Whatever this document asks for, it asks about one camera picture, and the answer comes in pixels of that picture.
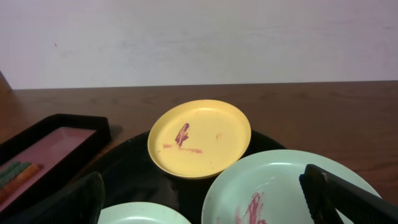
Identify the yellow plastic plate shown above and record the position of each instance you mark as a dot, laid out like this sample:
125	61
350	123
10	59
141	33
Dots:
199	139

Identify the black rectangular water tray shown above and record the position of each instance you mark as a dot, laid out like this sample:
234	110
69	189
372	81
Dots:
61	144

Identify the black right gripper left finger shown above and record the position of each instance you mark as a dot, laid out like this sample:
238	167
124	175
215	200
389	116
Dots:
80	202

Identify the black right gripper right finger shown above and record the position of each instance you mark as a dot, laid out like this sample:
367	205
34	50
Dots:
328	195

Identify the mint green plate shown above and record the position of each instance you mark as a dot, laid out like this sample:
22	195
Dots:
265	188

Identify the orange green sponge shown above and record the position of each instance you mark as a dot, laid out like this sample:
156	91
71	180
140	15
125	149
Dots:
15	175

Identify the light green plate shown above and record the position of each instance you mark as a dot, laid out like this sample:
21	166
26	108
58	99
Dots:
140	213

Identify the round black tray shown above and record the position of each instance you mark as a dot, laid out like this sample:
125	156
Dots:
130	175

